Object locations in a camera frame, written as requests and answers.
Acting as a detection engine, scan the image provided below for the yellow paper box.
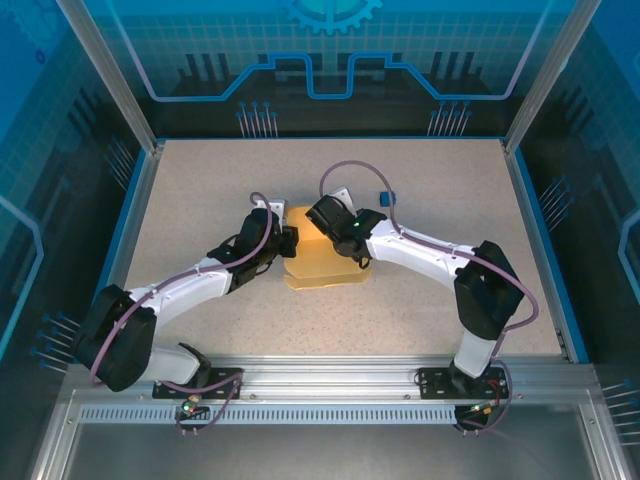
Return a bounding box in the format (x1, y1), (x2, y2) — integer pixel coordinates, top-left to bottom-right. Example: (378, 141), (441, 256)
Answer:
(282, 204), (374, 291)

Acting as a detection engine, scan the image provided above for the blue table edge strip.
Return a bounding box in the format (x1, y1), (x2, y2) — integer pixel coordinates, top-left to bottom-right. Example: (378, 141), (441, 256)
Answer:
(514, 149), (592, 365)
(94, 149), (152, 311)

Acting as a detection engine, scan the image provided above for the small LED connector board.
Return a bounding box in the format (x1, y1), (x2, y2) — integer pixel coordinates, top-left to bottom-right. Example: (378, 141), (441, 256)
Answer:
(175, 397), (209, 420)
(467, 399), (501, 419)

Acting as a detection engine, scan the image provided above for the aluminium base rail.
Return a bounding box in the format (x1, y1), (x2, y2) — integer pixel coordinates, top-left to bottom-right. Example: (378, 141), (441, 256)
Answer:
(64, 353), (596, 407)

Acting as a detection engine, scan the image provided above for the slotted grey cable duct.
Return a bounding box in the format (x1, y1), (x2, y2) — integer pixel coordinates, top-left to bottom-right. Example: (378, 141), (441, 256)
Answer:
(79, 403), (471, 426)

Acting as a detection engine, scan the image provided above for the aluminium frame post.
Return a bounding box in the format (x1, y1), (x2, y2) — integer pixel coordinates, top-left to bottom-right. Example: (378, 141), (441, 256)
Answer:
(501, 0), (607, 155)
(53, 0), (167, 154)

